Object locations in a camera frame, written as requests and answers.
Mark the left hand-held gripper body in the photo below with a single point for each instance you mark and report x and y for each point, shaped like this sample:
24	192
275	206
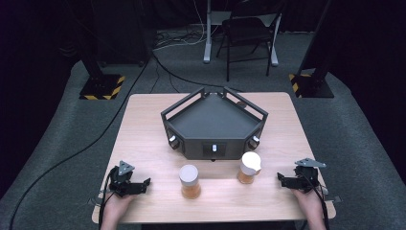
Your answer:
123	187

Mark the black corner rack with drawers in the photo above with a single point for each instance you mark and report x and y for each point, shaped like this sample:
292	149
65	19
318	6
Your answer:
214	123

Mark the grey metal table bracket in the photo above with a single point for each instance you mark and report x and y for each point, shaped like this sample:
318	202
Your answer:
95	200
333	199

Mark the amber jar with flat lid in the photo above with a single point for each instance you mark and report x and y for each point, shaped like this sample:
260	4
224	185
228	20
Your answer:
190	180

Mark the dark cabinet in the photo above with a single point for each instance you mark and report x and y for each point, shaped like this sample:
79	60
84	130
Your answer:
124	32

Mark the black stand with striped base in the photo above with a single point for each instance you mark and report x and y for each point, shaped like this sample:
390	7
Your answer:
311	84
102	86

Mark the black folding chair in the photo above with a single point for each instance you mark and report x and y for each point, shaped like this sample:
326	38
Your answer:
247	28

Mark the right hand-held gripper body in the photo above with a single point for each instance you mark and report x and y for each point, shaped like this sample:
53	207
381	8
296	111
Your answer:
304	179

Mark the person's left hand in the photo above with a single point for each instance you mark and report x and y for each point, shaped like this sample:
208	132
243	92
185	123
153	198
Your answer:
115	209

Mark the person's right hand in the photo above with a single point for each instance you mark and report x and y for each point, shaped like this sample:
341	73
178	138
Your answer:
308	206

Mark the amber jar with spout lid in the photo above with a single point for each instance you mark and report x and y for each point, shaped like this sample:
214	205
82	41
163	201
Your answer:
249	166

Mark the white desk frame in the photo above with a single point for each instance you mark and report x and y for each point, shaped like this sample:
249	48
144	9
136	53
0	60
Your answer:
208	38

